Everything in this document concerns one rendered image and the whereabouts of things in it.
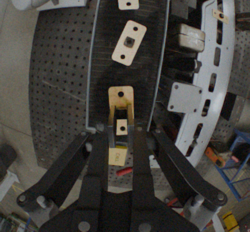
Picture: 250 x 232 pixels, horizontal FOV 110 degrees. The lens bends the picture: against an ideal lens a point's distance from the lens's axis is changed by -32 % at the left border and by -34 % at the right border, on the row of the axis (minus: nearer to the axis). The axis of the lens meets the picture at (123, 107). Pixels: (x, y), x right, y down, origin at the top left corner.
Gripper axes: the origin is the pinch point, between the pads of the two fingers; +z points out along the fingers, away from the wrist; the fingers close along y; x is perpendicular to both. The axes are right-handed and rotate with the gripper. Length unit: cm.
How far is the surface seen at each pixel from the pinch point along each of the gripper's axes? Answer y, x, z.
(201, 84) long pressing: 28.2, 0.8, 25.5
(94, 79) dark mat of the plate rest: -5.2, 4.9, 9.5
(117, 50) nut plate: -0.3, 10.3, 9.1
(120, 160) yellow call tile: -1.1, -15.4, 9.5
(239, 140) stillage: 189, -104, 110
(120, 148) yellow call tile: -0.9, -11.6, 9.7
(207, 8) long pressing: 32, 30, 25
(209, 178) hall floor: 170, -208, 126
